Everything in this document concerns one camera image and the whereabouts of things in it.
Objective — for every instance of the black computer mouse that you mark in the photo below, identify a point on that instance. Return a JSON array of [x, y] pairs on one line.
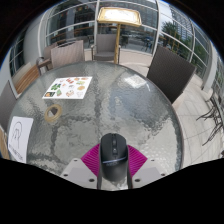
[[114, 156]]

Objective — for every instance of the green metal folding table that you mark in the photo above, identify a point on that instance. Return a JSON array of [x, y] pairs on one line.
[[213, 113]]

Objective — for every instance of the white printed mouse pad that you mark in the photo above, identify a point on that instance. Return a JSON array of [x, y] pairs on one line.
[[20, 138]]

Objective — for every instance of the colourful laminated menu sheet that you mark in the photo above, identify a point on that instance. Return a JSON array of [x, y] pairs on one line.
[[68, 87]]

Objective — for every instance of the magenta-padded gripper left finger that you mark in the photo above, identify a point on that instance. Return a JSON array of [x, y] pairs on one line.
[[90, 160]]

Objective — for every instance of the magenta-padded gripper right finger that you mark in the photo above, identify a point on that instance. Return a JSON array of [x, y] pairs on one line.
[[136, 161]]

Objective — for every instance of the brown wicker armchair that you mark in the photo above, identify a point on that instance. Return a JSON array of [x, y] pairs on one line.
[[46, 55]]

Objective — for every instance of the gold menu display stand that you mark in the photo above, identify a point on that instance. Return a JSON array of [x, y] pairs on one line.
[[119, 16]]

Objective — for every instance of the wooden slatted bench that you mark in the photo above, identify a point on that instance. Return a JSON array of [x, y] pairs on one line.
[[26, 78], [3, 145]]

